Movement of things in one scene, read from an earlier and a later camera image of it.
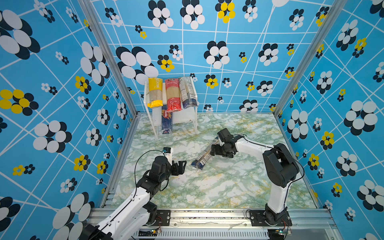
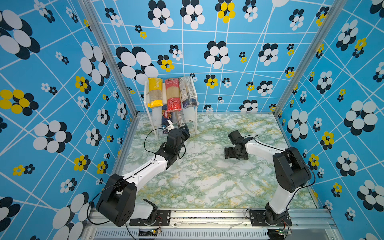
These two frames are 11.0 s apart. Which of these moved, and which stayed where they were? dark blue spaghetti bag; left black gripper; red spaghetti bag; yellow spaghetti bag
Moved: left black gripper
Stayed: dark blue spaghetti bag; yellow spaghetti bag; red spaghetti bag
